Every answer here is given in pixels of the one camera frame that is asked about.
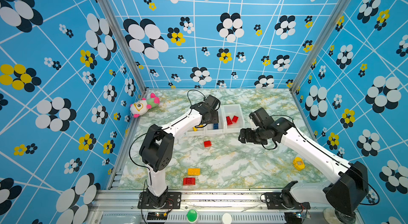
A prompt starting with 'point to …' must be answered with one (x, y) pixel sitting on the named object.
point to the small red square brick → (207, 144)
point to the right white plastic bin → (231, 118)
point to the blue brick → (215, 126)
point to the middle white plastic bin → (219, 128)
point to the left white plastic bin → (202, 131)
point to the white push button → (227, 218)
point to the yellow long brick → (192, 171)
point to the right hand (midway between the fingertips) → (246, 139)
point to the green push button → (192, 215)
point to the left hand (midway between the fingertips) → (214, 117)
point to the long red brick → (229, 121)
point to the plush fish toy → (140, 107)
